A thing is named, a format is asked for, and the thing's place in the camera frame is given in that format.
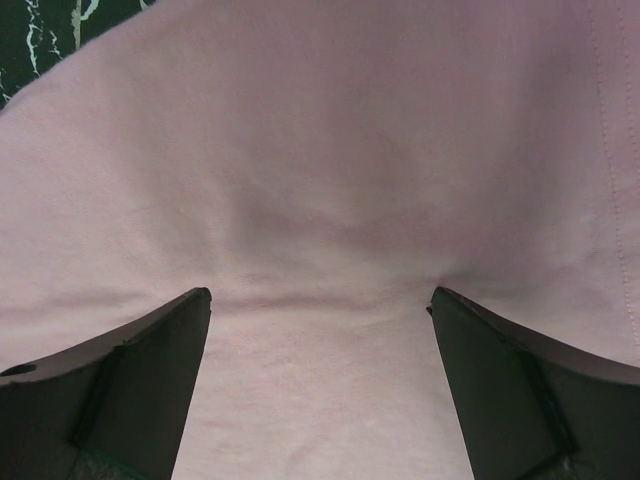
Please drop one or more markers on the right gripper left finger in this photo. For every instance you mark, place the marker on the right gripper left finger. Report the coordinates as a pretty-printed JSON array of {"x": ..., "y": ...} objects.
[{"x": 112, "y": 407}]

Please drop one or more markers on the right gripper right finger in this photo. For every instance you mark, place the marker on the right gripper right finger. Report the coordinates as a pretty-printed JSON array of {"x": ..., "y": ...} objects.
[{"x": 530, "y": 406}]

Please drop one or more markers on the pink t shirt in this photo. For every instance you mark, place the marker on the pink t shirt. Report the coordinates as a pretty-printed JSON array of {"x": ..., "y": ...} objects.
[{"x": 321, "y": 167}]

